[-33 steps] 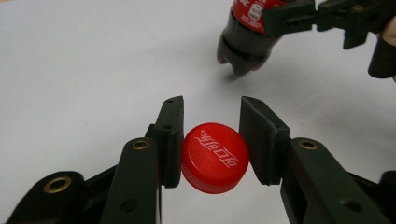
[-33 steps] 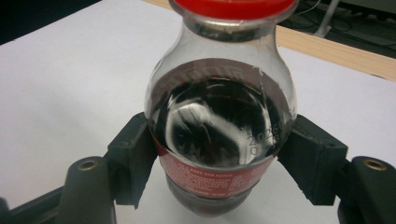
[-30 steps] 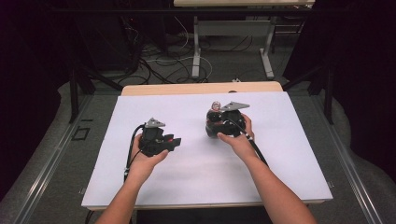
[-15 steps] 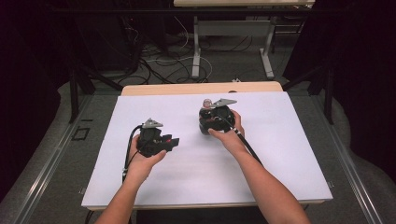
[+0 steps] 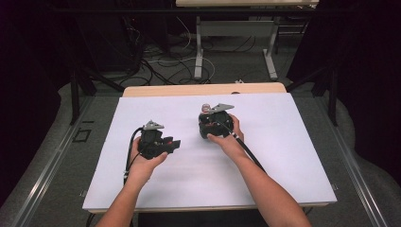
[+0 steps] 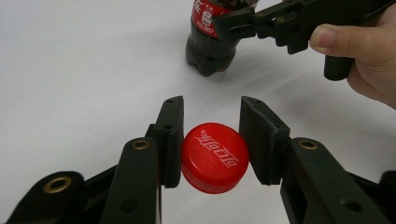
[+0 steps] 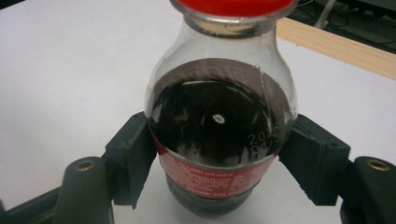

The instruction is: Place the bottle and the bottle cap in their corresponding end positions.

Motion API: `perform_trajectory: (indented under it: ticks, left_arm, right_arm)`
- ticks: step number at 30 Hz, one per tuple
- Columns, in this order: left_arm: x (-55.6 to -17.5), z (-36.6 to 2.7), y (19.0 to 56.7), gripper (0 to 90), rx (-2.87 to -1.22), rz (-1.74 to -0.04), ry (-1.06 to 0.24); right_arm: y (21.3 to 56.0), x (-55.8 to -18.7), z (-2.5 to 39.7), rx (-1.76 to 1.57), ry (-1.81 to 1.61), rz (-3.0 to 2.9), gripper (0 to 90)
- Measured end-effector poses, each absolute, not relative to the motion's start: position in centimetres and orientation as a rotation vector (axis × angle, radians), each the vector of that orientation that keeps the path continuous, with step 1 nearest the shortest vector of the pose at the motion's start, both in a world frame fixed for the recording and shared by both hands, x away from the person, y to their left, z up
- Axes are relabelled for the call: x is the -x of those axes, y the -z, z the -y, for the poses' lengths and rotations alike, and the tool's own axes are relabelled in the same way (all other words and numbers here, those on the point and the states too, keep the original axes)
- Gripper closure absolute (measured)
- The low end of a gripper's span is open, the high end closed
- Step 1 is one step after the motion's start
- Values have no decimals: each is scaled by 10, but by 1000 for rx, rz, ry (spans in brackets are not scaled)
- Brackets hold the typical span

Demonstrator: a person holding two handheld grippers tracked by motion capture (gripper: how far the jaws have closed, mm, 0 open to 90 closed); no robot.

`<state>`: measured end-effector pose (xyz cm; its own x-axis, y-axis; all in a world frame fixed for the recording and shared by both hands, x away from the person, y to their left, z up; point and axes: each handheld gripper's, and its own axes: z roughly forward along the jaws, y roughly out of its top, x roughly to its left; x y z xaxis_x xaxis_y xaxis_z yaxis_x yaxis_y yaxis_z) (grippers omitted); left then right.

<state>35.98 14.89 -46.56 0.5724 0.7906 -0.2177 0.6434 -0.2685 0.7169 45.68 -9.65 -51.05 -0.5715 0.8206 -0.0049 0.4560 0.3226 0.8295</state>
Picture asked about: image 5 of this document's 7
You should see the white floor cable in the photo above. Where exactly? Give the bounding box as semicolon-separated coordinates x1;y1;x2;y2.
147;15;217;85

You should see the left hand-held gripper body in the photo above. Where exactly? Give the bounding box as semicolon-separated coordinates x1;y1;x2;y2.
137;119;174;161

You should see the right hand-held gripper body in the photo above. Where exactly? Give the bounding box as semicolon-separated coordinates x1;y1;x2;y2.
201;102;236;140

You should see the aluminium floor rail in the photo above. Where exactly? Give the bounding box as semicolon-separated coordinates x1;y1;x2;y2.
314;96;392;227
9;96;96;227

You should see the person's dark clothing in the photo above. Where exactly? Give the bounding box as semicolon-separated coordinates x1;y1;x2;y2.
137;209;269;227

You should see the wooden table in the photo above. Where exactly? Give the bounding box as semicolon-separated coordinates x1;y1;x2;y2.
82;81;338;215

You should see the white table mat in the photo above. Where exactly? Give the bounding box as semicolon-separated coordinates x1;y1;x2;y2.
82;92;338;211

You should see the desk with white legs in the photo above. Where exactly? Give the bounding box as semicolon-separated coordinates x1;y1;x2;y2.
175;0;321;81

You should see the tangle of black floor cables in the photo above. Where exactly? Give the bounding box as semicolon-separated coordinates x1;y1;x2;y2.
118;15;258;87

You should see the black metal stand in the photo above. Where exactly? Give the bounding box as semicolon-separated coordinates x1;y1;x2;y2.
69;64;126;126
286;64;340;128

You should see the person's left hand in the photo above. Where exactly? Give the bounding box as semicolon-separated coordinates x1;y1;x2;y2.
127;136;169;187

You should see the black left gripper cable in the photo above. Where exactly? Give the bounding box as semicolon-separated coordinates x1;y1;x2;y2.
86;126;146;227

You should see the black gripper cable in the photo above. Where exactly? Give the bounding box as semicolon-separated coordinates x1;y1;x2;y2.
217;119;267;174
86;126;146;227

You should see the person's right hand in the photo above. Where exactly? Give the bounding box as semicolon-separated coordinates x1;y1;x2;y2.
206;113;246;159

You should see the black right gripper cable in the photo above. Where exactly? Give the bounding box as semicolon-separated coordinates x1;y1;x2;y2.
217;119;267;174

